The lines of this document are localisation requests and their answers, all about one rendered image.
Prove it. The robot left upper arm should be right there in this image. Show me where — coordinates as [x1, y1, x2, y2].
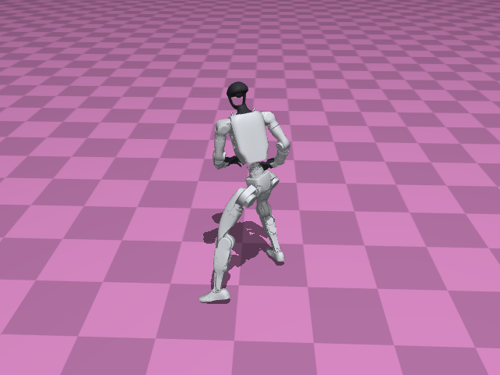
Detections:
[214, 118, 231, 161]

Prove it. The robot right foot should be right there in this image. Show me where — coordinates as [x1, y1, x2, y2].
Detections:
[266, 247, 285, 262]

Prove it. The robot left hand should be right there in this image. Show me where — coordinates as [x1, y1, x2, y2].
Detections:
[224, 156, 244, 167]

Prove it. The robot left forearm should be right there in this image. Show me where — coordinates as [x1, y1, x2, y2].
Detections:
[213, 150, 229, 170]

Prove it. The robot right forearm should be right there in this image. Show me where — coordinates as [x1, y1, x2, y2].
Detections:
[270, 147, 290, 168]

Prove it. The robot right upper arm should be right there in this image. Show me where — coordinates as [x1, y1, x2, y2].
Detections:
[261, 112, 290, 152]

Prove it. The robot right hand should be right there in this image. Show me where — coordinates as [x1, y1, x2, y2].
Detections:
[258, 158, 274, 170]

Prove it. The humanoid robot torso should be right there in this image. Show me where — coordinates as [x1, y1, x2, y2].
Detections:
[228, 108, 273, 197]

